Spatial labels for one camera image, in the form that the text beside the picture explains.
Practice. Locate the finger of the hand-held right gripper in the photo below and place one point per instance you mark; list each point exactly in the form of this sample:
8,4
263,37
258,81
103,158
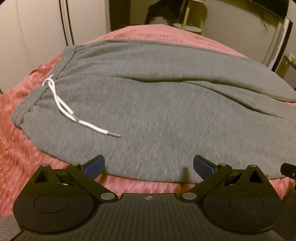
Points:
288,170

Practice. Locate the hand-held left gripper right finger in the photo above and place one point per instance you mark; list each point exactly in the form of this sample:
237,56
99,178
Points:
201,165

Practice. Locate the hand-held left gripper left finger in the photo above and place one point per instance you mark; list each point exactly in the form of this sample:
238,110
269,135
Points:
95,165

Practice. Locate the grey pants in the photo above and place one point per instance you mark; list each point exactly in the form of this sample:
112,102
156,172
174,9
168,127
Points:
148,111

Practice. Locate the pink ribbed blanket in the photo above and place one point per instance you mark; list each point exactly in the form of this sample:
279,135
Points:
20,143

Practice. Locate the dark shelf with small things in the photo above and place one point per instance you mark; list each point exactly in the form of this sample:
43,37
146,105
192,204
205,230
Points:
289,67

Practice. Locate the white panel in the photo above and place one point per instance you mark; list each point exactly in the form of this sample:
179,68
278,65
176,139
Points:
277,41

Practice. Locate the yellow side table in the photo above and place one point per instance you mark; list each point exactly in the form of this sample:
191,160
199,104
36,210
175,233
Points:
189,22

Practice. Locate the dark cloth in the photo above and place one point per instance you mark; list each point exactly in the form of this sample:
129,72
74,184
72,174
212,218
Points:
161,11

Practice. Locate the black television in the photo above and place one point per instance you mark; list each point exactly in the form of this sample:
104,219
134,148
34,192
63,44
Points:
270,7

